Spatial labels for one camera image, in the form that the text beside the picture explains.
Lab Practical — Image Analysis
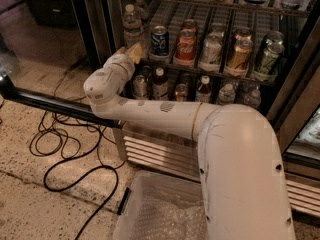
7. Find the brown drink bottle right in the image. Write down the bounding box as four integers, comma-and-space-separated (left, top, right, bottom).
195, 75, 212, 103

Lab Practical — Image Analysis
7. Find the shelf water bottle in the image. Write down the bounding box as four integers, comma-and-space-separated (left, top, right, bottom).
243, 89, 261, 109
217, 83, 235, 105

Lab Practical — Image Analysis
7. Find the silver diet soda can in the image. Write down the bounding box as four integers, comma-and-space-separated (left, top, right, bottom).
198, 35, 222, 71

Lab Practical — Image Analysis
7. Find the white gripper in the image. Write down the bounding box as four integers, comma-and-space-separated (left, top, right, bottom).
83, 43, 143, 104

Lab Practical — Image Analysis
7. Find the brown drink bottle left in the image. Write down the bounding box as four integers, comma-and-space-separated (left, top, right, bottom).
152, 67, 169, 100

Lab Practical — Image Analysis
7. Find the stainless steel fridge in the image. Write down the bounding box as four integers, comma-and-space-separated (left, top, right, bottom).
68, 0, 320, 218

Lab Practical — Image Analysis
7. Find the clear water bottle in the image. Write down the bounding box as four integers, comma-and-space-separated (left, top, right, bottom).
134, 0, 150, 27
122, 4, 147, 59

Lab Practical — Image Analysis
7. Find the rear red soda can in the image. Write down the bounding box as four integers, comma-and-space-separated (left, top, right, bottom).
181, 18, 198, 34

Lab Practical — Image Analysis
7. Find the bubble wrap sheet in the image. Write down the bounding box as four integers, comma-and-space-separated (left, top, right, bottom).
129, 188, 207, 240

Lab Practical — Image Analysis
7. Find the black floor cable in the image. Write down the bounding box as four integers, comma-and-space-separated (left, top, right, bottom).
28, 58, 127, 240

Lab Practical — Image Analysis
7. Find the green soda can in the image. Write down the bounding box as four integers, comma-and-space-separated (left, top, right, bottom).
253, 31, 285, 82

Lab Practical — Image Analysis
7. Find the silver can bottom shelf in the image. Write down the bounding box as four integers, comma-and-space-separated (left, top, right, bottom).
133, 75, 148, 100

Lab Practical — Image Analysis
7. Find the gold can bottom shelf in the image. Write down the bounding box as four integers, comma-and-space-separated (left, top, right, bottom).
174, 83, 188, 102

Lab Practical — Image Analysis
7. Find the bottom shelf water bottle right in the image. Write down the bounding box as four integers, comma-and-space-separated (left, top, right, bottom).
243, 89, 261, 109

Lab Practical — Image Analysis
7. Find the red Coca-Cola can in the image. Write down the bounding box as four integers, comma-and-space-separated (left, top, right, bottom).
174, 29, 196, 66

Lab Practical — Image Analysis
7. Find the bottom shelf water bottle left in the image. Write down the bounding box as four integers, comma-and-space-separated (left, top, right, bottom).
217, 83, 235, 105

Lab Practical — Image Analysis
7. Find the brown drink bottle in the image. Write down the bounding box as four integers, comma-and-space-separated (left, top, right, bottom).
152, 67, 169, 100
195, 75, 212, 103

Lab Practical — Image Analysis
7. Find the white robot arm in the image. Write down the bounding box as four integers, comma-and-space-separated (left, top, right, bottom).
83, 44, 296, 240

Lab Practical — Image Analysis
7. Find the gold soda can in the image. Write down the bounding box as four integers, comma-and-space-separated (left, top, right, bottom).
224, 39, 253, 77

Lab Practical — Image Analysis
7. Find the open glass fridge door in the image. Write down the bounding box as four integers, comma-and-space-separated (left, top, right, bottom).
0, 0, 114, 127

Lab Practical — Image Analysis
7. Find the blue Pepsi can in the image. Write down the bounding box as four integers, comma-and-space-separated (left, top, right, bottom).
151, 25, 169, 56

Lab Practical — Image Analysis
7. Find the clear plastic bin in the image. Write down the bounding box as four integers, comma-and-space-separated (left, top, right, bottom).
113, 171, 203, 240

